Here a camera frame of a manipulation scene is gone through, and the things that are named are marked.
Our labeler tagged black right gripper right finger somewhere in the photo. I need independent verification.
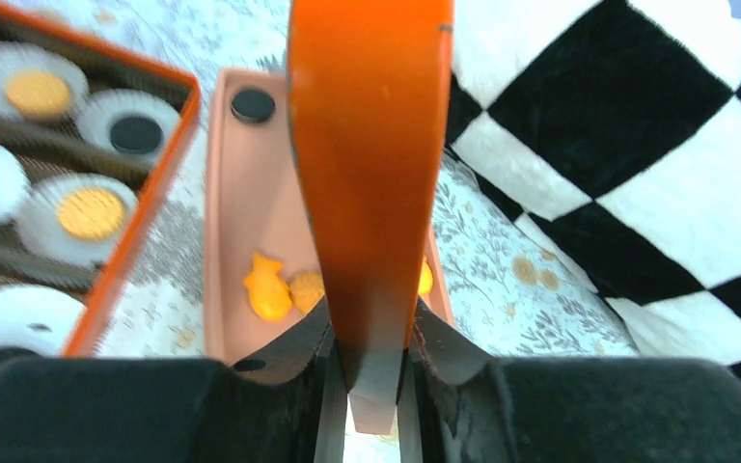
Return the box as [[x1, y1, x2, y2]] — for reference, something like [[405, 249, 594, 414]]
[[399, 303, 741, 462]]

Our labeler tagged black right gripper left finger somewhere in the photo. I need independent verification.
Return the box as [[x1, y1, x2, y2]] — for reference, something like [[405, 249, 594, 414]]
[[0, 302, 345, 462]]

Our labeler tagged orange fish cookie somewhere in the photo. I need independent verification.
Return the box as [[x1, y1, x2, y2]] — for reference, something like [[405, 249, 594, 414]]
[[418, 258, 434, 297], [243, 252, 293, 322]]

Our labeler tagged pink cookie tray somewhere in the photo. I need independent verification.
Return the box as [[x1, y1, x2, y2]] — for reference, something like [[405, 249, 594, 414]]
[[204, 68, 452, 434]]

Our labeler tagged yellow round biscuit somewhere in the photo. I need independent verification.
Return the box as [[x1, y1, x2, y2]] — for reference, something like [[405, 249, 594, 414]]
[[3, 69, 73, 119], [55, 187, 126, 241]]

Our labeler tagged orange box lid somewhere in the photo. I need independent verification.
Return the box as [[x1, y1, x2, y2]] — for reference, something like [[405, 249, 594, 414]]
[[287, 0, 454, 406]]

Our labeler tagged orange cookie box with liners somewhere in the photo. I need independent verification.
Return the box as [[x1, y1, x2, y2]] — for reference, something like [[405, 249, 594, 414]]
[[0, 0, 203, 385]]

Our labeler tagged swirl butter cookie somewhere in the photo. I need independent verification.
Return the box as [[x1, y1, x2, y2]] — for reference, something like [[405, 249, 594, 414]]
[[288, 271, 325, 315]]

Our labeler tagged floral tablecloth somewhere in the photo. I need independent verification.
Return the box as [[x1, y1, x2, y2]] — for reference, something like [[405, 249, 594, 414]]
[[22, 1, 634, 357]]

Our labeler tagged white paper liner middle right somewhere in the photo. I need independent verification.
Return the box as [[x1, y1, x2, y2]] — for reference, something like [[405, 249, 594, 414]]
[[14, 174, 138, 268]]

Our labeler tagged black white checkered pillow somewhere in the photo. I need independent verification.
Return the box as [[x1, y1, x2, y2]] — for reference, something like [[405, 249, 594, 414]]
[[446, 1, 741, 379]]

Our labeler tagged white paper liner top right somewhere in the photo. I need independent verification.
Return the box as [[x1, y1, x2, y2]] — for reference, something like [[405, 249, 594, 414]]
[[74, 89, 180, 166]]

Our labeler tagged white paper liner top left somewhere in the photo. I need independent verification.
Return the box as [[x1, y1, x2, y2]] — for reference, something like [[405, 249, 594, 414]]
[[0, 41, 90, 123]]

